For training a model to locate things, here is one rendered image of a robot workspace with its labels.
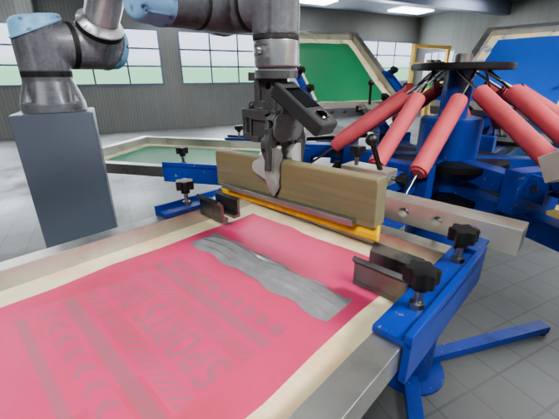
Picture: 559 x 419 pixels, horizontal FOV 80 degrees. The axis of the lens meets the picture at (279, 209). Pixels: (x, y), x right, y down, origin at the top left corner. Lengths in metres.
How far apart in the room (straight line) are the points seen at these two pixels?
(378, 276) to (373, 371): 0.16
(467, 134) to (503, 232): 0.62
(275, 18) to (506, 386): 1.77
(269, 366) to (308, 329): 0.08
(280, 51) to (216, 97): 9.32
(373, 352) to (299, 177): 0.29
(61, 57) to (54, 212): 0.40
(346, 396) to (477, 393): 1.50
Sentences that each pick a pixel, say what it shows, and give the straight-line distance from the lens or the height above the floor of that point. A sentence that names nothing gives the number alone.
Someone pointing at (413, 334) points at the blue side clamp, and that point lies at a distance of 0.43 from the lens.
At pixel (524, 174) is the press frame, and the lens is 1.07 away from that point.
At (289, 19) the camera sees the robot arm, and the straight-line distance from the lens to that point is 0.57.
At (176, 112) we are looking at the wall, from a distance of 9.65.
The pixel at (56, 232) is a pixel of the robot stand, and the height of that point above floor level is 0.89.
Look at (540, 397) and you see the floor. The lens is 1.98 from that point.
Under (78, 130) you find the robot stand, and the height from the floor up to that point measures 1.16.
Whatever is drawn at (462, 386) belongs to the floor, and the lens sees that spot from 1.87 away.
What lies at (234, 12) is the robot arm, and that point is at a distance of 0.62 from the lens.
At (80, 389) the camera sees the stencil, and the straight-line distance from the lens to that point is 0.48.
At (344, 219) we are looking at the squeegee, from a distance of 0.51.
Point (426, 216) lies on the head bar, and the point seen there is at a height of 1.02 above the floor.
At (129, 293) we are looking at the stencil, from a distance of 0.61.
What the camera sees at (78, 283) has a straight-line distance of 0.68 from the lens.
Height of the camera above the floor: 1.28
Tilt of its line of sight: 22 degrees down
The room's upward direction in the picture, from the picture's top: straight up
